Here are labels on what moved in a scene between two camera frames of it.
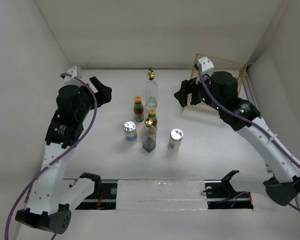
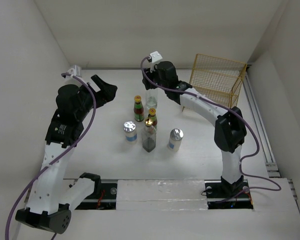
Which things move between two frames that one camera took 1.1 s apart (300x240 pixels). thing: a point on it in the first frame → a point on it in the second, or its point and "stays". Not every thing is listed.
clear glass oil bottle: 151,90 stays
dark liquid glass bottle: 149,135 stays
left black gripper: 103,94 stays
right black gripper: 187,86 → 150,74
